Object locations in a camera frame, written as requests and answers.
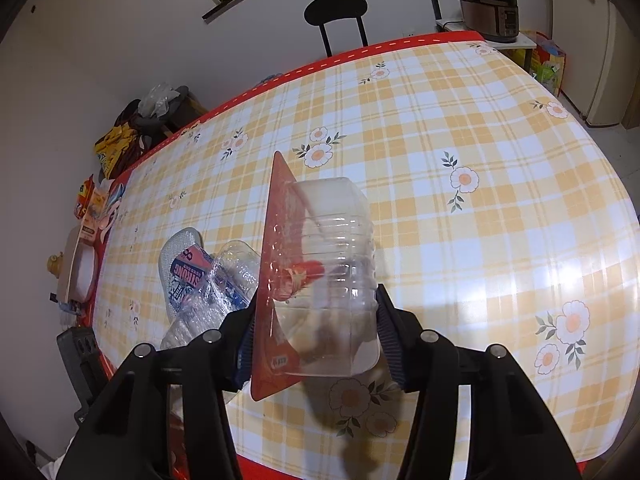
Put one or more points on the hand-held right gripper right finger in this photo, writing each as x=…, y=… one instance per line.
x=387, y=330

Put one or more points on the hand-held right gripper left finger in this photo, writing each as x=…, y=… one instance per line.
x=235, y=340

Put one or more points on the clear blister pack red card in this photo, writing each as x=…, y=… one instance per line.
x=325, y=270

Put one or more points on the crushed clear plastic bottle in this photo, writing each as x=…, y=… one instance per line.
x=235, y=280

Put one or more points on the silver foil packet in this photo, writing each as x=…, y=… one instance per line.
x=182, y=255

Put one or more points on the black plastic object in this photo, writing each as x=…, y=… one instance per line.
x=80, y=360

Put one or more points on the beige box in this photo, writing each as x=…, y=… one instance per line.
x=80, y=270

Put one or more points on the orange snack packets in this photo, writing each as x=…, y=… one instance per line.
x=90, y=200

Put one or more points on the yellow checked floral tablecloth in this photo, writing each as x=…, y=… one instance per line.
x=450, y=135

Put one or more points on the yellow patterned bag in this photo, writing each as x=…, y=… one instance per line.
x=117, y=150

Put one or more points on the dark clothes pile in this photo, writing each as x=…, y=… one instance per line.
x=150, y=127

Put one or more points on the clear plastic bag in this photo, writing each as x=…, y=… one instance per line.
x=157, y=99

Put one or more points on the colourful shopping bag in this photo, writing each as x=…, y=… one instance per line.
x=547, y=62

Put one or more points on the black round-back chair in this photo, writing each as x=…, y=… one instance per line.
x=335, y=7

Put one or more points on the brown electric pressure cooker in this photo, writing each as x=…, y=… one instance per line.
x=487, y=10

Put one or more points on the cream refrigerator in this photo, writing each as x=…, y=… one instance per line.
x=615, y=60

